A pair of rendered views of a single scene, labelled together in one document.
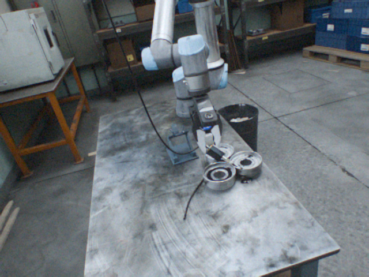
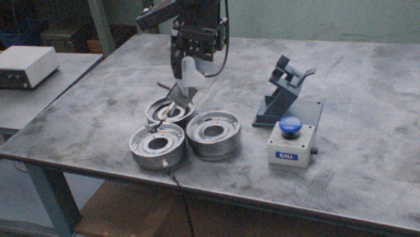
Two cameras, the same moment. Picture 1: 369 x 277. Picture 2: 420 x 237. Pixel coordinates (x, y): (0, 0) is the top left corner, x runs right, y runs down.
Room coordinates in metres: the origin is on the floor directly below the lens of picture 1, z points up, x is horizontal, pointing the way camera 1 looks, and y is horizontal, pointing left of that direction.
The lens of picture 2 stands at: (1.25, -0.69, 1.33)
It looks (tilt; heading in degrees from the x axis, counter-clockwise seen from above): 33 degrees down; 125
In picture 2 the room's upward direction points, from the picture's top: 9 degrees counter-clockwise
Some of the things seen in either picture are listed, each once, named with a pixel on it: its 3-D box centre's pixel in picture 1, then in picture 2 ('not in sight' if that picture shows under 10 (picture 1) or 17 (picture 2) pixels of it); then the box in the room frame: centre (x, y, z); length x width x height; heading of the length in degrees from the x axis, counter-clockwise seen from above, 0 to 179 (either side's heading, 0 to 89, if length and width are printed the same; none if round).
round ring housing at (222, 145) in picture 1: (219, 155); (214, 134); (0.84, -0.11, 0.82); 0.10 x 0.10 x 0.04
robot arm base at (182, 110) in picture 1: (189, 102); not in sight; (1.33, -0.06, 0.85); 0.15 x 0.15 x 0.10
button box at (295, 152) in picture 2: (207, 135); (294, 144); (1.00, -0.10, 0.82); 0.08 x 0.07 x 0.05; 8
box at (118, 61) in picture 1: (121, 52); not in sight; (4.36, 0.66, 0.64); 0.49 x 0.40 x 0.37; 103
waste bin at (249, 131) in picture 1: (238, 135); not in sight; (1.98, -0.44, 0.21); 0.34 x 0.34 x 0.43
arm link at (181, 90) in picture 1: (187, 79); not in sight; (1.33, -0.07, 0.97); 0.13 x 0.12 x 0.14; 76
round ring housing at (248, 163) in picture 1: (245, 164); (158, 147); (0.76, -0.19, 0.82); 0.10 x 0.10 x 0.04
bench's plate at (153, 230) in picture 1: (168, 156); (307, 106); (0.96, 0.07, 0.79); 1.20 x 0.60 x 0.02; 8
